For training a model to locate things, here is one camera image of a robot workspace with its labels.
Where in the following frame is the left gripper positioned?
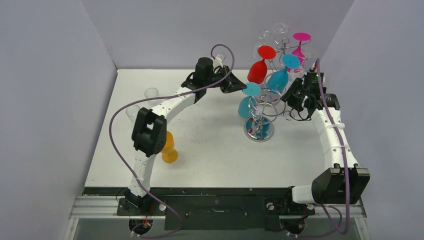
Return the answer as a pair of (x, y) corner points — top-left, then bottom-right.
(204, 65), (247, 95)

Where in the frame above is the blue wine glass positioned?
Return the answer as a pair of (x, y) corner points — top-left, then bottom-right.
(237, 82), (261, 119)
(265, 54), (301, 93)

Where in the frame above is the clear wine glass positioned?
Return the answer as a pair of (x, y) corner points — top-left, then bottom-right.
(144, 87), (162, 108)
(125, 104), (141, 123)

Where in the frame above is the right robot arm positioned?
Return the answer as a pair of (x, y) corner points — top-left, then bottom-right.
(280, 71), (370, 214)

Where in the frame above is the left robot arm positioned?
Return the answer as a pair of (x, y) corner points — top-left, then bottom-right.
(124, 57), (247, 215)

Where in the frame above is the red wine glass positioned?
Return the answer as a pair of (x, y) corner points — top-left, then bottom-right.
(247, 45), (277, 85)

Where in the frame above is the chrome wine glass rack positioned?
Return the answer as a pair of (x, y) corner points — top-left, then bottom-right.
(244, 30), (298, 142)

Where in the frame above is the clear glass on rack right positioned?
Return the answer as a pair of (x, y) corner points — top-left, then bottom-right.
(288, 48), (317, 81)

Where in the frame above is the clear glass on rack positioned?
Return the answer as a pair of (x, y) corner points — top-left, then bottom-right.
(288, 48), (317, 81)
(271, 22), (290, 35)

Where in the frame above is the pink wine glass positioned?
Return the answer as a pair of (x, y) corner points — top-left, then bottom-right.
(288, 32), (312, 68)

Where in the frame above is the clear glass on rack top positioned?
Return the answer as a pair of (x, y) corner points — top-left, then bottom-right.
(271, 22), (290, 35)

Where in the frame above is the orange wine glass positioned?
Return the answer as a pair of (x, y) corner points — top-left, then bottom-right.
(161, 131), (179, 164)

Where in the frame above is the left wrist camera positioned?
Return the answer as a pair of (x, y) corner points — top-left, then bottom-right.
(213, 53), (226, 68)

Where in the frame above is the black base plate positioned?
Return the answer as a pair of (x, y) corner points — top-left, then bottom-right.
(117, 187), (316, 232)

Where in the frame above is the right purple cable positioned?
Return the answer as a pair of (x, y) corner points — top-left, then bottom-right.
(314, 57), (352, 236)

